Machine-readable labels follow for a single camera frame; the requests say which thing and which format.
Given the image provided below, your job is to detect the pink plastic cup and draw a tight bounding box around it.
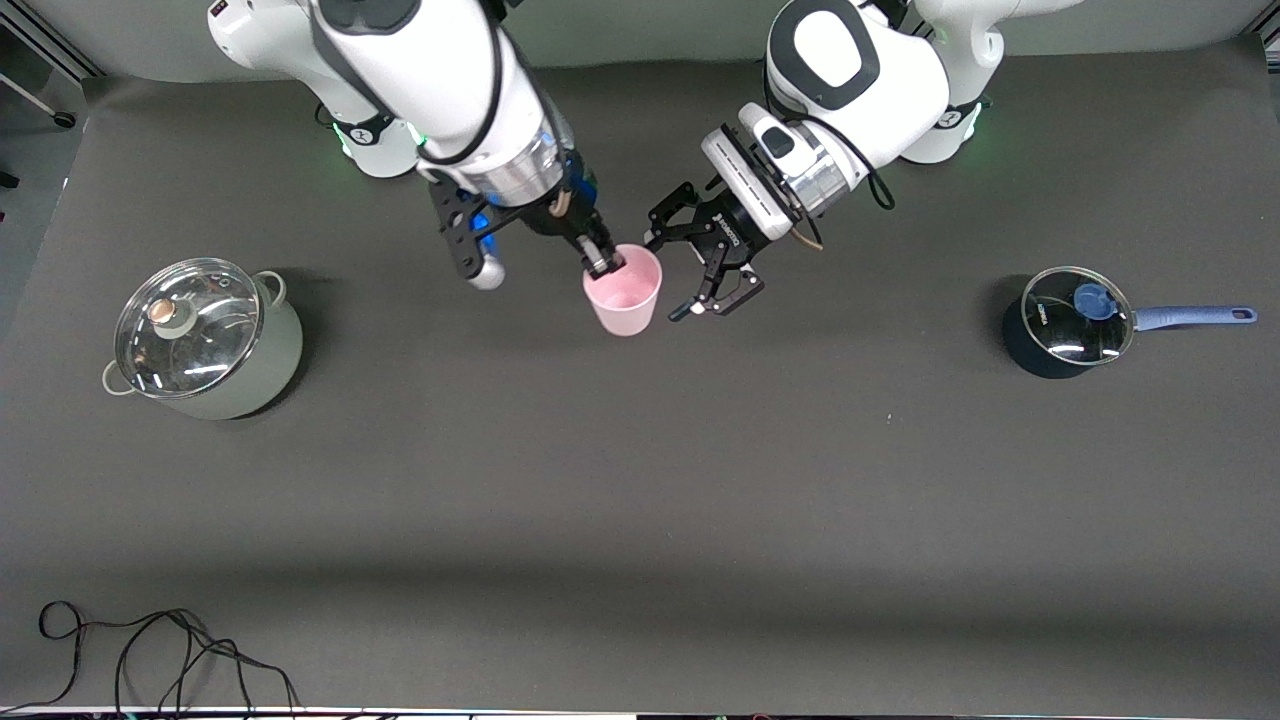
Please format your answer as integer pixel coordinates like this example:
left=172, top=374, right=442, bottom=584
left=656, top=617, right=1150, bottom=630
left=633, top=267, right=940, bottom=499
left=583, top=243, right=664, bottom=338

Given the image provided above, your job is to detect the dark grey table mat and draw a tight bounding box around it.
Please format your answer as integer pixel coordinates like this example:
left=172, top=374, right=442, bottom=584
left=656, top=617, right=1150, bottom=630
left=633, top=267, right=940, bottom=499
left=0, top=40, right=1280, bottom=713

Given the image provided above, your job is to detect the glass lid blue knob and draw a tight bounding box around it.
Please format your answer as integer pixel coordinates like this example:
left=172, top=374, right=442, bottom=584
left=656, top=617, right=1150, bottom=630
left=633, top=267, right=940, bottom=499
left=1022, top=265, right=1138, bottom=366

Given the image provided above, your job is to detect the pale green stockpot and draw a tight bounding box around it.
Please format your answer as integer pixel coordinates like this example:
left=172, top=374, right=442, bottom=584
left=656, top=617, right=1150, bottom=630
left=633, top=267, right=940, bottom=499
left=100, top=258, right=304, bottom=421

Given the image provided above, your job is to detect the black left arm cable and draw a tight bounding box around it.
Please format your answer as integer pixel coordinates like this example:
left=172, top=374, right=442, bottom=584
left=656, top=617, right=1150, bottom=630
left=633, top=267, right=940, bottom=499
left=798, top=113, right=897, bottom=213

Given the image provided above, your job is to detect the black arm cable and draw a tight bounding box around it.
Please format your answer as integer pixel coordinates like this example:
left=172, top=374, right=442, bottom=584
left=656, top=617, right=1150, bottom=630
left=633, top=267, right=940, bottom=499
left=798, top=113, right=897, bottom=213
left=415, top=0, right=506, bottom=171

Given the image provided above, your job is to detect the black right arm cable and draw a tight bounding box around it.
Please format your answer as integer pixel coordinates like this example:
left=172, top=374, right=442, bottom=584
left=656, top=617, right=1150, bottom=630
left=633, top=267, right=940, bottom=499
left=415, top=0, right=506, bottom=171

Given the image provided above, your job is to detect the dark blue saucepan blue handle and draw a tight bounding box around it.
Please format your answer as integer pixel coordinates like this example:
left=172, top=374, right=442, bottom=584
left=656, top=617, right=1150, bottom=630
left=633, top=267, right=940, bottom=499
left=1002, top=265, right=1259, bottom=379

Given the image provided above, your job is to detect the aluminium frame rail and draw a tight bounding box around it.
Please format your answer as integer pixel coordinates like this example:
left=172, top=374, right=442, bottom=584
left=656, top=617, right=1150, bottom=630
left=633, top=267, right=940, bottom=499
left=0, top=15, right=106, bottom=81

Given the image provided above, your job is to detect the thin black tangled cable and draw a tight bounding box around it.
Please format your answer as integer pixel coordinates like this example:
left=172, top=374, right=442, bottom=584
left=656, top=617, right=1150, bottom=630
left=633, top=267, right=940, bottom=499
left=0, top=600, right=301, bottom=716

